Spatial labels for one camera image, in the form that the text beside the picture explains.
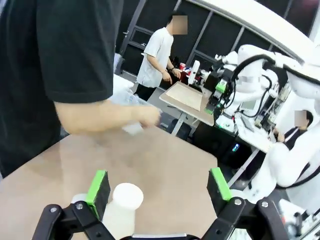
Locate translucent plastic conical flask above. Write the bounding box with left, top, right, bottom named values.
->
left=101, top=182, right=145, bottom=238

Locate light wooden top table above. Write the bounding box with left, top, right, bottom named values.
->
left=159, top=81, right=216, bottom=127

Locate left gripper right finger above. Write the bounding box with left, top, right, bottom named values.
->
left=203, top=167, right=288, bottom=240

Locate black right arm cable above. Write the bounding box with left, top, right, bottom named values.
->
left=231, top=54, right=276, bottom=118

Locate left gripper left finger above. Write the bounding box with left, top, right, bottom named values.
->
left=32, top=169, right=111, bottom=240

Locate white round flask cap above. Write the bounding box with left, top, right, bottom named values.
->
left=71, top=193, right=89, bottom=205

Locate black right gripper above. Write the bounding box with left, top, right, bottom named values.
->
left=204, top=67, right=235, bottom=115

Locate person's left hand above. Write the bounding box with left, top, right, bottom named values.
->
left=129, top=104, right=161, bottom=129

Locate person in white t-shirt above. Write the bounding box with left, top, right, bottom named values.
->
left=136, top=14, right=189, bottom=101

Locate person's left forearm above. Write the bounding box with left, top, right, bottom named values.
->
left=54, top=99, right=141, bottom=137

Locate seated person in dark clothes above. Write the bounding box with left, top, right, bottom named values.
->
left=274, top=109, right=315, bottom=151

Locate black computer tower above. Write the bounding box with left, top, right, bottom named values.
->
left=217, top=134, right=252, bottom=168

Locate person in black t-shirt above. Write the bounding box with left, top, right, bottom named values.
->
left=0, top=0, right=126, bottom=178

